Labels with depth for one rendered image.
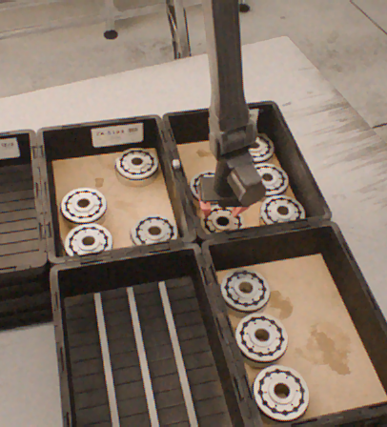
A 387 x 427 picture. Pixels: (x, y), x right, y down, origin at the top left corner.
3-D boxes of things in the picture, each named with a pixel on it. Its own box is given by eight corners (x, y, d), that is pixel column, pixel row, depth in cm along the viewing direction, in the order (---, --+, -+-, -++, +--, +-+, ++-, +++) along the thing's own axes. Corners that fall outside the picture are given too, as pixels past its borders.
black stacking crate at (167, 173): (44, 163, 145) (36, 130, 137) (159, 148, 151) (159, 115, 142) (57, 296, 121) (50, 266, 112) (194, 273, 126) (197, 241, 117)
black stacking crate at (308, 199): (160, 148, 151) (161, 114, 142) (268, 134, 156) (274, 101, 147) (196, 272, 126) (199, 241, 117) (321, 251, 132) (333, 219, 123)
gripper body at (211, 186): (251, 203, 121) (256, 179, 115) (203, 206, 119) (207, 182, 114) (244, 180, 125) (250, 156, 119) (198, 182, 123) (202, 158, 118)
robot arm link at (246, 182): (250, 114, 109) (209, 129, 107) (278, 155, 103) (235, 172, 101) (248, 155, 119) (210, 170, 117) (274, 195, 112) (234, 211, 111)
